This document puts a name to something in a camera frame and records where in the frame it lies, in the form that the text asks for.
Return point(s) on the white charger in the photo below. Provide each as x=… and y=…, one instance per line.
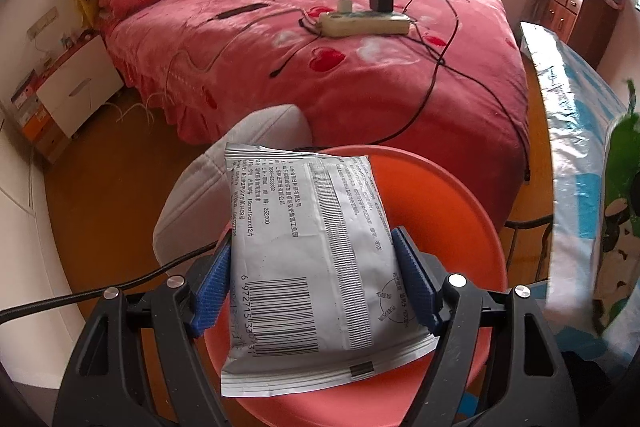
x=345, y=4

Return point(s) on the beige power strip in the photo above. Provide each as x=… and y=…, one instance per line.
x=365, y=23

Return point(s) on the brown wooden cabinet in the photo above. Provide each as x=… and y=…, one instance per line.
x=585, y=22

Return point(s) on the bed with pink blanket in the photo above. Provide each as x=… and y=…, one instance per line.
x=250, y=72

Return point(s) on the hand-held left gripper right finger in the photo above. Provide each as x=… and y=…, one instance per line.
x=414, y=279

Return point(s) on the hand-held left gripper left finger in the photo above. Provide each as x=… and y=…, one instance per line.
x=215, y=287

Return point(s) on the orange cardboard box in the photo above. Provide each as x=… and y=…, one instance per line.
x=37, y=134

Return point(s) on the white nightstand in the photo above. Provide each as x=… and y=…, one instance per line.
x=75, y=92

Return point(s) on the green printed packet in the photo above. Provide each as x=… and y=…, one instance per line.
x=620, y=167

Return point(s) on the orange plastic bin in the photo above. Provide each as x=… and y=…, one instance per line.
x=440, y=207

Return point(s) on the white shoe box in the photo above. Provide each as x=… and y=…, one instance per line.
x=22, y=94

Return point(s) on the white printed wipes packet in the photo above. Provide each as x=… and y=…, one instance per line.
x=310, y=257

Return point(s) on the white soft bag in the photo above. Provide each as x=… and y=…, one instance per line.
x=225, y=177

